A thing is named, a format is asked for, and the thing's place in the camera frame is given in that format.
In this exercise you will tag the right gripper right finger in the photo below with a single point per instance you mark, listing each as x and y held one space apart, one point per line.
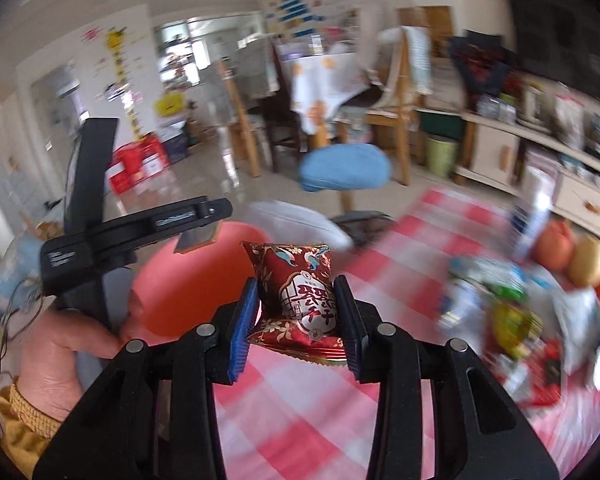
479 431

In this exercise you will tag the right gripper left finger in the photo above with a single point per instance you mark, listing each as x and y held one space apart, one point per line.
150 414

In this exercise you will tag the red patterned candy wrapper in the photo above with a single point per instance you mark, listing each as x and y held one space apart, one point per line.
298 306

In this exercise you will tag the silver foil packet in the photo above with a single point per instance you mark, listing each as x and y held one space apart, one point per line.
196 238

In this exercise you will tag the yellow sleeve left forearm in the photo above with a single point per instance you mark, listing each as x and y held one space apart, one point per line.
26 431

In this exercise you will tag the pink plastic trash bin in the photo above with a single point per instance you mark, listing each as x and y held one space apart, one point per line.
172 292

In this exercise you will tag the person's left hand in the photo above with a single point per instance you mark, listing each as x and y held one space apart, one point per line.
48 379

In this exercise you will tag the yellow crumpled wrapper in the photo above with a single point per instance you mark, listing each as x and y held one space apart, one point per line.
515 330

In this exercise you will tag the small white yogurt bottle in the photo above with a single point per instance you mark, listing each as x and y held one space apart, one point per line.
461 303

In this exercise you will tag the red black snack wrapper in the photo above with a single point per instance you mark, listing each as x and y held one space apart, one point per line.
536 381

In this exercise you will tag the red boxes stack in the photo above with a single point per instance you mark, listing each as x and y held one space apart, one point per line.
135 162

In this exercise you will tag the red white checkered tablecloth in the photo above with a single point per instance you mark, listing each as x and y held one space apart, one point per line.
288 419

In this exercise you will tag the green white snack wrapper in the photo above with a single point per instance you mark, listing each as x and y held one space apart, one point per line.
502 278

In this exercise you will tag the white blue pouch bag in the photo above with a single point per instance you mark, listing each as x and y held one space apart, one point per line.
578 316

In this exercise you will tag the red apple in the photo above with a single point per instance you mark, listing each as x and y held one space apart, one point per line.
554 247

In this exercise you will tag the light wooden chair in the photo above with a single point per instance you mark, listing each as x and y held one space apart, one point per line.
242 137

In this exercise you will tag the grey round pouf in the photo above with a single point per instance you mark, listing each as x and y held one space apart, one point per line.
293 224

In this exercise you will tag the yellow pear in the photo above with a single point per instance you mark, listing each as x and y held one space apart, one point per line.
584 267

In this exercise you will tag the dark wooden chair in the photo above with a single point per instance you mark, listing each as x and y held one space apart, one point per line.
281 123

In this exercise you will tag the green waste bin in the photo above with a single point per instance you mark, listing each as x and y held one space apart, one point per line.
441 155

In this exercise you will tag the blue cushioned stool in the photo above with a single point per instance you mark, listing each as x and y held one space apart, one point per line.
344 167

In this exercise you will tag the white tv cabinet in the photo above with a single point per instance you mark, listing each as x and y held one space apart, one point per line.
497 153

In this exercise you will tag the dining table white cloth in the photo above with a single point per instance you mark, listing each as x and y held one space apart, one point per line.
320 84

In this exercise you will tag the dark blue flower bouquet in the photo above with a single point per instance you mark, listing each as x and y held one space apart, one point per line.
484 64

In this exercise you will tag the black flat television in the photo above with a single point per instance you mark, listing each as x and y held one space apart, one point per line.
559 40

